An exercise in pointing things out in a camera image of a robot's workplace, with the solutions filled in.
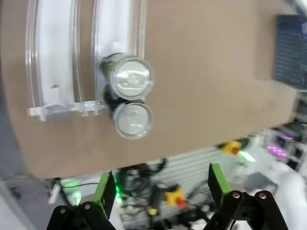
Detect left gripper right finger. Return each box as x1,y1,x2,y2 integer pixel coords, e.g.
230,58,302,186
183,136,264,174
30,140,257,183
207,162,288,230

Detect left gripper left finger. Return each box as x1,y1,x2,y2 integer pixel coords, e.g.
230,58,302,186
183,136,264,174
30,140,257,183
47,170,118,230

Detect grey plastic basket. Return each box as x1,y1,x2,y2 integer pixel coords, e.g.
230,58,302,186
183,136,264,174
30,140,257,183
273,14,307,91

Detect clear acrylic can dispenser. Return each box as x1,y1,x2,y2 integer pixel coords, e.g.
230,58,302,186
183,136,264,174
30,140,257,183
25,0,148,122

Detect yellow emergency stop button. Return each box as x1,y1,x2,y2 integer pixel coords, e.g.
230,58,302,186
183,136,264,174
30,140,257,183
222,140,242,156
165,185,187,208

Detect computer with pink lights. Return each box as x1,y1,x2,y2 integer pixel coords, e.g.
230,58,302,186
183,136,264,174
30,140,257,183
263,129,300,166

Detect black drink can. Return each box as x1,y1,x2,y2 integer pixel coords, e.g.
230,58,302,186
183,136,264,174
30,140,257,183
100,53,156,101
102,85,154,139

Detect aluminium table frame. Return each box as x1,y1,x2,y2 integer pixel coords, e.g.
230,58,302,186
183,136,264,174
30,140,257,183
165,146,243,192

